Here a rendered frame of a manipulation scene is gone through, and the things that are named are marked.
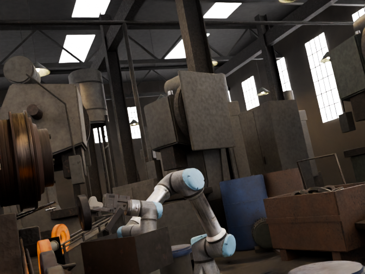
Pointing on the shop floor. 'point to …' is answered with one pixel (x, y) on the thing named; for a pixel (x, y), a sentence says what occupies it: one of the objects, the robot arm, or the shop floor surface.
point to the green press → (352, 88)
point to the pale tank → (96, 120)
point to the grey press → (193, 133)
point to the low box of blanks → (318, 222)
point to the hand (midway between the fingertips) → (83, 207)
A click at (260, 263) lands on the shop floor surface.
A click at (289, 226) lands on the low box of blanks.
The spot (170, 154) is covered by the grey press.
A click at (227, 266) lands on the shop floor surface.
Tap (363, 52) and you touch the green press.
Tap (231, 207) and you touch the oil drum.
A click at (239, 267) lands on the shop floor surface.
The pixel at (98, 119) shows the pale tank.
